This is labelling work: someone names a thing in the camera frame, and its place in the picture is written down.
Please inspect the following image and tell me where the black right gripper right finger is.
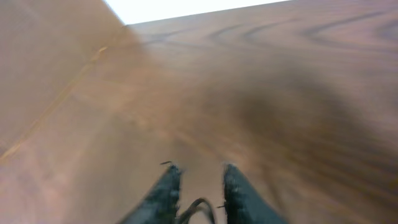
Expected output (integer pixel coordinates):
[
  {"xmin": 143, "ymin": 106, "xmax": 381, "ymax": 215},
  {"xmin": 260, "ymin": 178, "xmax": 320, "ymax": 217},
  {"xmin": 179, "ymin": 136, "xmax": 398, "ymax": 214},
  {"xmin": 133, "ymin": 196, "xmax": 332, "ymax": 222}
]
[{"xmin": 223, "ymin": 164, "xmax": 287, "ymax": 224}]

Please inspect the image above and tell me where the black USB cable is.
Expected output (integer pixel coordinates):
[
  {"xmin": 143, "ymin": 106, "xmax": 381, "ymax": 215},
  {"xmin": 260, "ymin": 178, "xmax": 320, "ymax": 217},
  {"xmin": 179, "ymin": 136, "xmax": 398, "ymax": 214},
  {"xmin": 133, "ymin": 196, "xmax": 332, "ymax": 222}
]
[{"xmin": 177, "ymin": 197, "xmax": 216, "ymax": 224}]

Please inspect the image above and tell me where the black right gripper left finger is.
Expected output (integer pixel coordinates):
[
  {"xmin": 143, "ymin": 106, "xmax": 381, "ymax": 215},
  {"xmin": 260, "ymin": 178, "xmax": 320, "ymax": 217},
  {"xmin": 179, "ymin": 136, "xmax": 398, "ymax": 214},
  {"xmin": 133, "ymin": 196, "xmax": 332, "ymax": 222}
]
[{"xmin": 119, "ymin": 164, "xmax": 182, "ymax": 224}]

